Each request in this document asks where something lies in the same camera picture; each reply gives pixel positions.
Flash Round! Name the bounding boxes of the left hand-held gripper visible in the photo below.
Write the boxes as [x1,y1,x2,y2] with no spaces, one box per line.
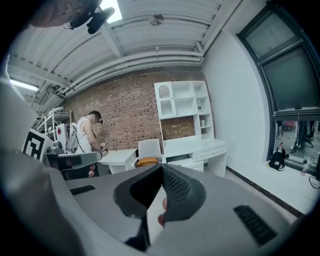
[21,128,104,181]

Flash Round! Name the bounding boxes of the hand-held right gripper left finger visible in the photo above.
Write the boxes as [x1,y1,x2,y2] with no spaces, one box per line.
[113,163,164,219]

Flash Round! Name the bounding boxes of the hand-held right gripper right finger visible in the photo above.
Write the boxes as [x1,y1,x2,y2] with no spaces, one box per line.
[161,163,208,223]

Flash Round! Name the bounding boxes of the person's right hand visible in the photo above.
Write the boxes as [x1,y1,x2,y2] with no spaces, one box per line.
[157,196,169,228]

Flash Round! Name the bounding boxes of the white box red mark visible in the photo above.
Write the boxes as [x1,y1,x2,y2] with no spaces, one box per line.
[55,123,68,152]

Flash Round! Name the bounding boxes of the white metal rack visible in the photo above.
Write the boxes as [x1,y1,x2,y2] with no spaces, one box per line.
[36,106,73,153]

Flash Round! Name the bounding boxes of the white keyboard tray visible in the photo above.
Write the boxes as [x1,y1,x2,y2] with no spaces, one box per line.
[166,154,195,166]

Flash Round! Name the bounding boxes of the orange cushion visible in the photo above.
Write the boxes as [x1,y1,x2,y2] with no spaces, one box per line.
[136,157,160,167]

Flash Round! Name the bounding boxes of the white table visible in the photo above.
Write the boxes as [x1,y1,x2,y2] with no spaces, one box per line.
[97,148,138,175]

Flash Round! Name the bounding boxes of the white office chair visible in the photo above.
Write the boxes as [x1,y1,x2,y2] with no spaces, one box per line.
[131,138,167,170]

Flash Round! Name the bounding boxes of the ceiling tube light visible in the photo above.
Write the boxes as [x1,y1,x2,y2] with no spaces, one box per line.
[8,77,40,92]

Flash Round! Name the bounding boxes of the white arched cabinet door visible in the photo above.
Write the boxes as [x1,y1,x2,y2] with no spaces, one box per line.
[156,83,175,117]

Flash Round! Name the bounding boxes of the black backpack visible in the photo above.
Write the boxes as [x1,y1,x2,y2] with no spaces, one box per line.
[268,147,290,172]

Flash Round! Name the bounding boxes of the clear pink drink cup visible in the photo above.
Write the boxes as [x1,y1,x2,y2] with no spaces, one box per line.
[301,157,311,176]

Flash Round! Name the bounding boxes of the white ceiling pipe bundle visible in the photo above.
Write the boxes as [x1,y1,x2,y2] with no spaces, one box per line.
[67,53,205,95]

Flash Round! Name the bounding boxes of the person's head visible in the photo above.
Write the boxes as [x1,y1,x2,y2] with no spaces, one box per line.
[28,0,83,28]

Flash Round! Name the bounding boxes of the dark framed window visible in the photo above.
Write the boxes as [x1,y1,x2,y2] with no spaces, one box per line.
[236,0,320,181]

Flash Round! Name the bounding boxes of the bright ceiling panel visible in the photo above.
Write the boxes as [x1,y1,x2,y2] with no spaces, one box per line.
[101,0,124,25]

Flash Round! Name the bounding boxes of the round ceiling fixture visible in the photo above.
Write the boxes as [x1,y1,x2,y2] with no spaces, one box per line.
[149,14,165,27]

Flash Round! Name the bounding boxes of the black sill cable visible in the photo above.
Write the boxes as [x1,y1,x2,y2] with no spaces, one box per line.
[308,174,320,189]

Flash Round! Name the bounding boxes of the black head-mounted camera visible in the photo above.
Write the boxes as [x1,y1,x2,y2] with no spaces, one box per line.
[63,0,116,35]

